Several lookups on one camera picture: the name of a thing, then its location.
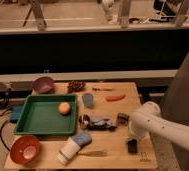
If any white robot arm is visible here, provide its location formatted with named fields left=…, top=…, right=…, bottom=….
left=128, top=101, right=189, bottom=151

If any blue sponge eraser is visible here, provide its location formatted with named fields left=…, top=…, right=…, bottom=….
left=72, top=132, right=92, bottom=147

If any small black box object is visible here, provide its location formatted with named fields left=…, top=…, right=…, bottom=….
left=117, top=113, right=129, bottom=125

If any orange carrot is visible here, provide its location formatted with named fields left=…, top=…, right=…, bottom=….
left=105, top=94, right=125, bottom=102

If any small round dark object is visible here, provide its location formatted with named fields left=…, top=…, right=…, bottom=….
left=78, top=115, right=90, bottom=129

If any white cylindrical cup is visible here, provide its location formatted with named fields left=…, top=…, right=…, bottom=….
left=57, top=138, right=80, bottom=165

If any blue plastic cup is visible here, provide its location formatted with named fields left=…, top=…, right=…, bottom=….
left=82, top=93, right=93, bottom=108

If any orange ball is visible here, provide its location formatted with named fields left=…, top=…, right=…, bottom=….
left=58, top=102, right=71, bottom=115

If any bunch of dark grapes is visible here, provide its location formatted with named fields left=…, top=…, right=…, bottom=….
left=67, top=81, right=85, bottom=93

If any green plastic tray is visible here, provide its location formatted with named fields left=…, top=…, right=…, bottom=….
left=14, top=94, right=77, bottom=136

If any purple bowl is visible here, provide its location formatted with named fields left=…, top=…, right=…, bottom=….
left=32, top=77, right=54, bottom=94

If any red bowl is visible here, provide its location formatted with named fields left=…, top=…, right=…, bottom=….
left=10, top=135, right=41, bottom=165

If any blue power box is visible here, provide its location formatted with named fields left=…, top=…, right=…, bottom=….
left=9, top=105, right=22, bottom=123

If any black cable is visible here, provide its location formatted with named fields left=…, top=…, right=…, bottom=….
left=0, top=87, right=12, bottom=151

